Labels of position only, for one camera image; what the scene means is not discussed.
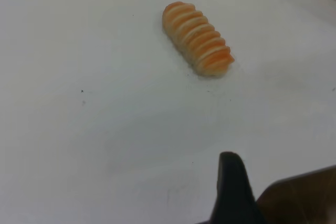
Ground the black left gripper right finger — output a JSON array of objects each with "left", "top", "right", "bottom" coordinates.
[{"left": 255, "top": 165, "right": 336, "bottom": 224}]

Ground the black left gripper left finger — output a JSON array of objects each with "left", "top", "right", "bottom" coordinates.
[{"left": 199, "top": 151, "right": 266, "bottom": 224}]

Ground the orange striped bread roll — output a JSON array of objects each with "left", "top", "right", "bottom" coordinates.
[{"left": 162, "top": 1, "right": 235, "bottom": 78}]

